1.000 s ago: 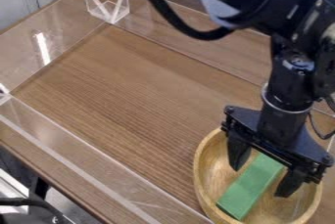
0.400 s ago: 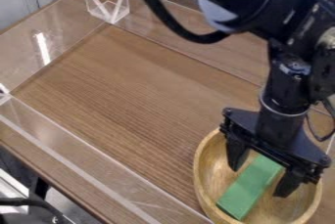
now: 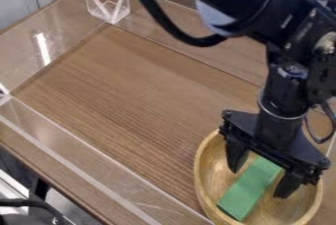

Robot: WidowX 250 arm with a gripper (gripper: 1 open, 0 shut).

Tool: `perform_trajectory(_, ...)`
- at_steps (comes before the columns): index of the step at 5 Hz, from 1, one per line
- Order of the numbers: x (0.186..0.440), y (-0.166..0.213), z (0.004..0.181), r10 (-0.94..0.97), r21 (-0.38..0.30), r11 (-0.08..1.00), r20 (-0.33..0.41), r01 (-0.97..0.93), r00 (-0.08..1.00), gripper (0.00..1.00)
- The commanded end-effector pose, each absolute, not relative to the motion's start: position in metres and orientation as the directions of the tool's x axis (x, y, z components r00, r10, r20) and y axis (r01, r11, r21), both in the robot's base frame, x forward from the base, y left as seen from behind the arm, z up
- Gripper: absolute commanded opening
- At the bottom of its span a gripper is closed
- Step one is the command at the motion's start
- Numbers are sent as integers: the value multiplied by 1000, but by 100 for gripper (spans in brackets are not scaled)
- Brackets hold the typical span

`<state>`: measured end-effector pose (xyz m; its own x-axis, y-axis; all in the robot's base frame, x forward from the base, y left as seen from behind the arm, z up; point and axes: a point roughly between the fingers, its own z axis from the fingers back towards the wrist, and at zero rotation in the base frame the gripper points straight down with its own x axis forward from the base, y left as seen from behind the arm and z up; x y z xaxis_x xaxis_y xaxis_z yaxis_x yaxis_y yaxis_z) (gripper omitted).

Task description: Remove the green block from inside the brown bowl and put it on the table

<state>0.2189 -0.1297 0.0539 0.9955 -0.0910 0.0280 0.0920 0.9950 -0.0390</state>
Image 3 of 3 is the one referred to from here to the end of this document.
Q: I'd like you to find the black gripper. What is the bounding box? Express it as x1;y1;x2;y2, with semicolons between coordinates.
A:
218;99;330;198

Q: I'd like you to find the brown wooden bowl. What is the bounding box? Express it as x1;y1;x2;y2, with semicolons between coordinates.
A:
194;131;322;225

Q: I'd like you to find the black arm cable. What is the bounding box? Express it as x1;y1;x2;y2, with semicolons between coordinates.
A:
120;0;228;48

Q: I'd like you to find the black cable bottom left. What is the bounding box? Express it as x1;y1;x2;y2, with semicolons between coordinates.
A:
0;197;66;225

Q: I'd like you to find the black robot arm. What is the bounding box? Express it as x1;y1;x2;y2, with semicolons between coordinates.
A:
196;0;336;198

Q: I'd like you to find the clear acrylic front wall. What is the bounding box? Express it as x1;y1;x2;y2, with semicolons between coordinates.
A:
0;91;212;225

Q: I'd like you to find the clear acrylic corner bracket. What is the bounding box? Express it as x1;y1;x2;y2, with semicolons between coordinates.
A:
85;0;129;25

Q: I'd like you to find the green rectangular block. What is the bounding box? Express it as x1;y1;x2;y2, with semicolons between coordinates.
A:
216;156;282;222

